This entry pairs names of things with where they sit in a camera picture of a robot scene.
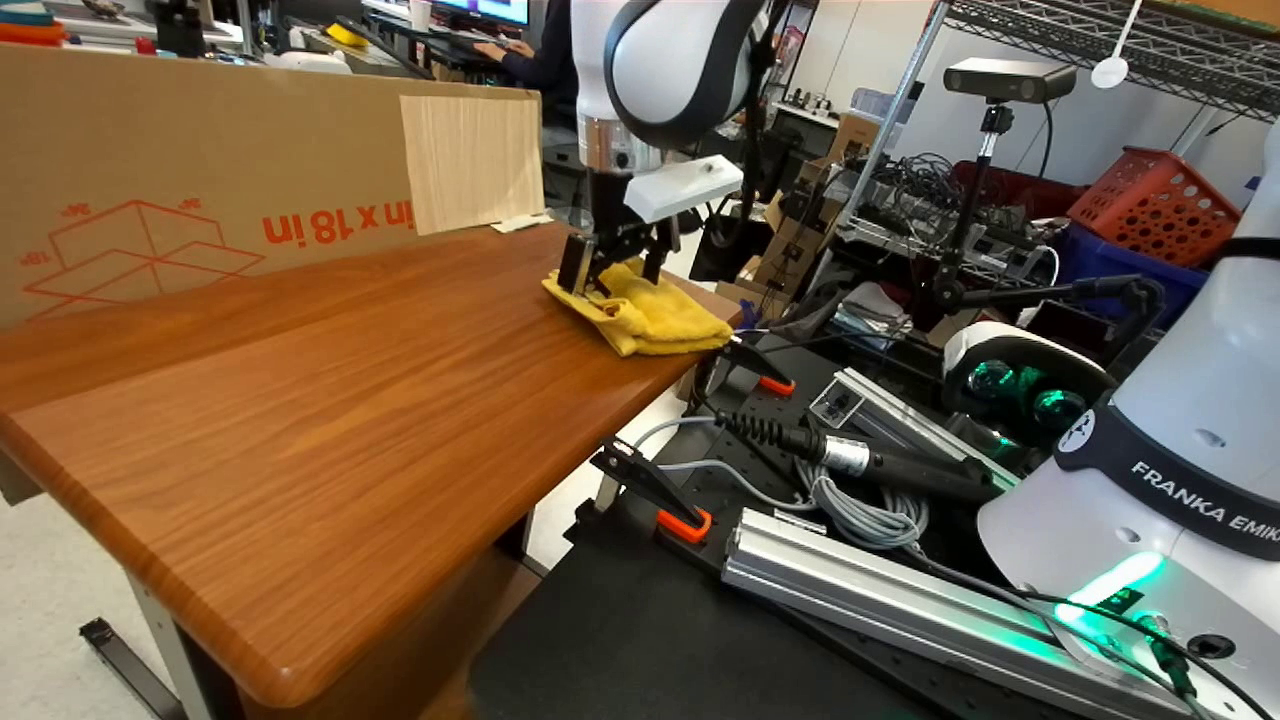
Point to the yellow towel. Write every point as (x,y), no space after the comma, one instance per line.
(646,319)

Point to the grey metal table leg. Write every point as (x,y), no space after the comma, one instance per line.
(167,644)

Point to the large brown cardboard box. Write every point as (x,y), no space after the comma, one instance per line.
(161,144)

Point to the red plastic basket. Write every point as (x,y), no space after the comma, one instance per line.
(1154,205)

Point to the white round hanging object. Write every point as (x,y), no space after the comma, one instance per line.
(1110,68)

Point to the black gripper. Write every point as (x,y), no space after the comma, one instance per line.
(606,214)

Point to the black camera stand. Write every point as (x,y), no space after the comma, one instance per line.
(986,173)

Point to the black mat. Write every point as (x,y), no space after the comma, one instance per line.
(602,641)

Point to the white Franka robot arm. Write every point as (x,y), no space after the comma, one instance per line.
(666,55)

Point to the black flat panel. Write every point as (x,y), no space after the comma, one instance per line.
(734,252)

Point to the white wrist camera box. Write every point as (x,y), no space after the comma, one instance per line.
(683,187)

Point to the aluminium extrusion rail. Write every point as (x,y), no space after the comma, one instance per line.
(864,585)

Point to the blue plastic bin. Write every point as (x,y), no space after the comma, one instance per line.
(1126,260)

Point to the black camera on stand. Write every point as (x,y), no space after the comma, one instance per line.
(1007,79)

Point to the computer monitor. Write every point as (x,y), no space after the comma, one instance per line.
(486,9)

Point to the white black device green lights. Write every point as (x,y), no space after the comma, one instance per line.
(1026,375)

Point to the light plywood panel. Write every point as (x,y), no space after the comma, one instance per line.
(465,163)

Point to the small brown cardboard box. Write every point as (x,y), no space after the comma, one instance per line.
(795,252)

